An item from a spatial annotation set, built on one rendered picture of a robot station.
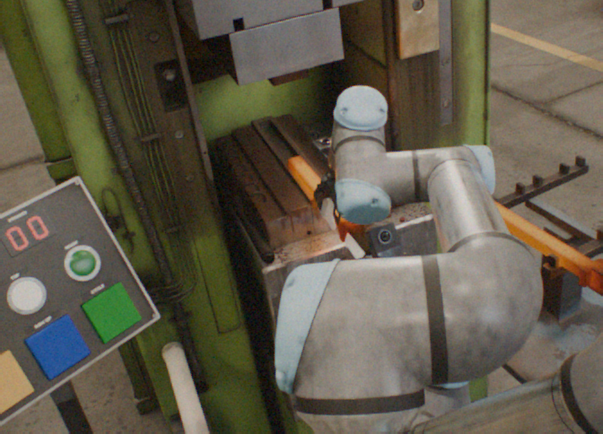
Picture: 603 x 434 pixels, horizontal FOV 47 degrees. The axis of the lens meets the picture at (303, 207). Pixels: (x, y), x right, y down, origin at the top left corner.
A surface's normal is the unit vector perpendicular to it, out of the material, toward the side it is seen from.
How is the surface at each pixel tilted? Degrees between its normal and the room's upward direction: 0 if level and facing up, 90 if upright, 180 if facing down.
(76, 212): 60
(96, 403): 0
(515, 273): 39
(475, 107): 90
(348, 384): 49
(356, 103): 29
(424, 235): 90
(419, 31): 90
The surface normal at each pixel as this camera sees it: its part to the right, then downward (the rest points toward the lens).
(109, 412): -0.13, -0.83
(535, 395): -0.84, -0.44
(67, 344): 0.54, -0.14
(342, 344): -0.19, -0.11
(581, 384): -0.84, -0.27
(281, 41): 0.34, 0.47
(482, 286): 0.19, -0.56
